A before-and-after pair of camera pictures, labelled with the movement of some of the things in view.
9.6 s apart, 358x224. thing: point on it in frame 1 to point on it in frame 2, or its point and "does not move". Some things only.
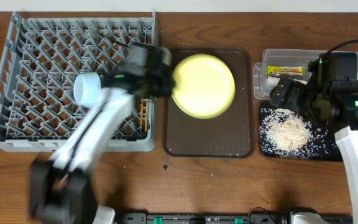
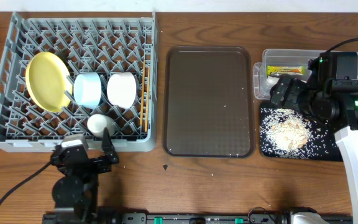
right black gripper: [296, 89] does not move
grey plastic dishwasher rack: [33, 104] does not move
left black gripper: [165, 76] to [93, 162]
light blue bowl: [87, 88] does not move
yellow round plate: [205, 88] to [48, 81]
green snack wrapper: [285, 70] does not move
